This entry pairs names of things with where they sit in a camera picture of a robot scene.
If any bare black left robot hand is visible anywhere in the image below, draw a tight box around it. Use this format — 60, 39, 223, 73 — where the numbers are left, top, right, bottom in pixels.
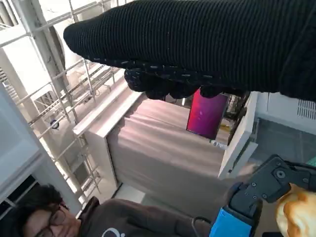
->
209, 154, 316, 237

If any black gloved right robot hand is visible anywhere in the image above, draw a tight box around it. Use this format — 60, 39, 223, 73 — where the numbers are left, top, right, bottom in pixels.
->
63, 0, 316, 102

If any large white enclosure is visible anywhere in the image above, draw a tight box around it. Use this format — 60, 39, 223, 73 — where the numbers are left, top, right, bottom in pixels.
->
0, 81, 83, 216

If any white metal scaffold frame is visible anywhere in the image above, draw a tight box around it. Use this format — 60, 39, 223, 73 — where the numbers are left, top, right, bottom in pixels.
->
0, 0, 119, 198

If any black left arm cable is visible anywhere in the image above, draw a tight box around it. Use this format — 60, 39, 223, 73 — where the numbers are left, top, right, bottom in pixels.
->
192, 216, 212, 237

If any oblong twisted toy bread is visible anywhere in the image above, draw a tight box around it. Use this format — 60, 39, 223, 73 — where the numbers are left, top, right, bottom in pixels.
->
275, 182, 316, 237

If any person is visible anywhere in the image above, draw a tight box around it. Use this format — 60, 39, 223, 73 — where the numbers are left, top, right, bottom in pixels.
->
12, 184, 216, 237

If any monitor with purple screen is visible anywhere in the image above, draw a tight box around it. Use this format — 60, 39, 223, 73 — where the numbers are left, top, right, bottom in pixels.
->
185, 89, 229, 140

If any grey fabric partition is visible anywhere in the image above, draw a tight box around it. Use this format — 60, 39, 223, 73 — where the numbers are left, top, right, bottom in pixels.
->
73, 85, 238, 198

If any white desk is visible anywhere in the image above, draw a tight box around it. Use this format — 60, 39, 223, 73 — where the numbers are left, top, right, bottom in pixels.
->
217, 91, 259, 180

